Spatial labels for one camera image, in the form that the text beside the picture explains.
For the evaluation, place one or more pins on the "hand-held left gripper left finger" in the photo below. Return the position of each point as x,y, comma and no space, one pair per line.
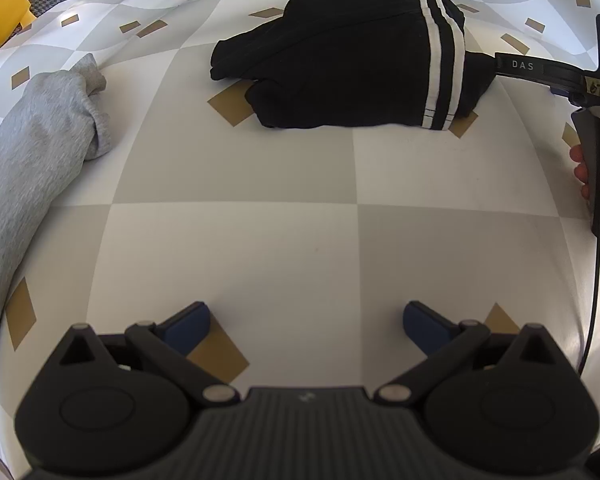
187,327

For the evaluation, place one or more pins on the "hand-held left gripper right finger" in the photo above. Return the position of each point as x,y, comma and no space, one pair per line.
422,327

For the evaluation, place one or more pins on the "black t-shirt red lettering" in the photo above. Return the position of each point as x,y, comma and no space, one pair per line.
355,60

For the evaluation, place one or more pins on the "person's right hand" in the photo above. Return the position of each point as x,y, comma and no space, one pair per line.
580,172

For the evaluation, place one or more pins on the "checkered table cover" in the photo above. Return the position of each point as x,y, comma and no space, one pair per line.
280,240

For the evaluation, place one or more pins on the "grey sweatshirt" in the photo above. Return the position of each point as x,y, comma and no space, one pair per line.
30,160

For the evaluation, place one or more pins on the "yellow plastic chair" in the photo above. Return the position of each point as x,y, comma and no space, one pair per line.
0,10

